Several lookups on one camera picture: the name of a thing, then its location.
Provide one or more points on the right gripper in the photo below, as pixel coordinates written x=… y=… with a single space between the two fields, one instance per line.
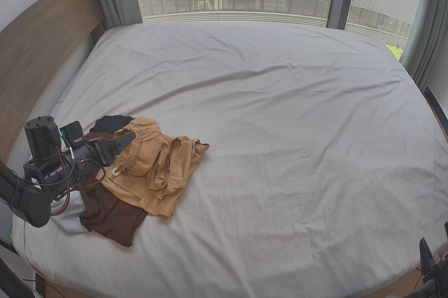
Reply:
x=437 y=281

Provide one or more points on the black garment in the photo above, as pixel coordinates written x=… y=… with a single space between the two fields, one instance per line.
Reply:
x=108 y=123

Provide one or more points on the pale grey garment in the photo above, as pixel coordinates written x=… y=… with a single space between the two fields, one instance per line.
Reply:
x=70 y=216

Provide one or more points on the tan shorts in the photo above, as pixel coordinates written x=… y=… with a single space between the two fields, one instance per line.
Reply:
x=154 y=163

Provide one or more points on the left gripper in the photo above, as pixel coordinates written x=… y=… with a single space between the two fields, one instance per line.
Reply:
x=85 y=158

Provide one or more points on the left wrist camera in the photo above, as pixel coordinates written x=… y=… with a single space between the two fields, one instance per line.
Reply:
x=71 y=130

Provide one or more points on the brown garment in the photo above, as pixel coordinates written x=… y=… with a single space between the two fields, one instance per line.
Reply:
x=112 y=216

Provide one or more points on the bed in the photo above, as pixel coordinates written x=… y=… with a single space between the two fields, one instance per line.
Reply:
x=266 y=107

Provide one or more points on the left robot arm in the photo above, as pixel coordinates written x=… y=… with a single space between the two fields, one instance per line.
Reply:
x=42 y=139

